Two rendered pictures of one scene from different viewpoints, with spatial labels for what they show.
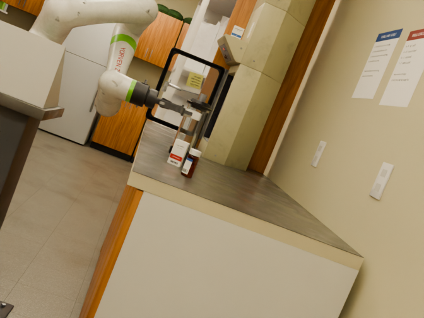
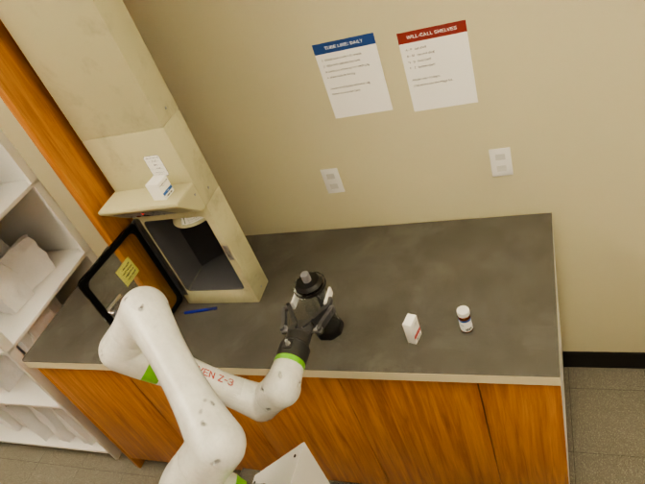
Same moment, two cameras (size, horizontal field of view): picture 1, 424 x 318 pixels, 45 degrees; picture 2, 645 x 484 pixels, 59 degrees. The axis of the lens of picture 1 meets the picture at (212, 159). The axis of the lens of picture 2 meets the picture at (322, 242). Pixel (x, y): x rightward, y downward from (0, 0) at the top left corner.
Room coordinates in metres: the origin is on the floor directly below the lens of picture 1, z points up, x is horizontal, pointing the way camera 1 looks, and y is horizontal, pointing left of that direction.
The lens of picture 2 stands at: (1.17, 1.15, 2.34)
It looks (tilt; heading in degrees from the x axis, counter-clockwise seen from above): 37 degrees down; 308
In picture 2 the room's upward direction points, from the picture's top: 22 degrees counter-clockwise
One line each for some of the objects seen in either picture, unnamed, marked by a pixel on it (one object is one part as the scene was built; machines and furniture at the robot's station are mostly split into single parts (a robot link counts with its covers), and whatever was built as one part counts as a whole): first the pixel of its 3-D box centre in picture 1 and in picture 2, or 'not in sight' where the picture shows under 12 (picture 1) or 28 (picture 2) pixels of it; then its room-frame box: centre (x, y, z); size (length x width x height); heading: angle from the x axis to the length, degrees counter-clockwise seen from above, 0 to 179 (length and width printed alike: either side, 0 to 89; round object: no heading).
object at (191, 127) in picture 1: (190, 129); (319, 305); (2.08, 0.13, 1.06); 0.11 x 0.11 x 0.21
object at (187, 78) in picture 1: (185, 93); (135, 292); (2.72, 0.26, 1.19); 0.30 x 0.01 x 0.40; 92
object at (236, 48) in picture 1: (228, 50); (152, 209); (2.56, 0.13, 1.46); 0.32 x 0.11 x 0.10; 9
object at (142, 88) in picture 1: (141, 93); (292, 352); (2.04, 0.36, 1.12); 0.09 x 0.06 x 0.12; 9
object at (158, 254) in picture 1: (176, 257); (308, 366); (2.41, -0.02, 0.45); 2.05 x 0.67 x 0.90; 9
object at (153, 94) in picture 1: (158, 101); (299, 333); (2.05, 0.29, 1.12); 0.09 x 0.08 x 0.07; 99
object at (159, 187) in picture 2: (236, 33); (159, 187); (2.48, 0.11, 1.54); 0.05 x 0.05 x 0.06; 4
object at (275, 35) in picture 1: (251, 90); (192, 205); (2.59, -0.05, 1.32); 0.32 x 0.25 x 0.77; 9
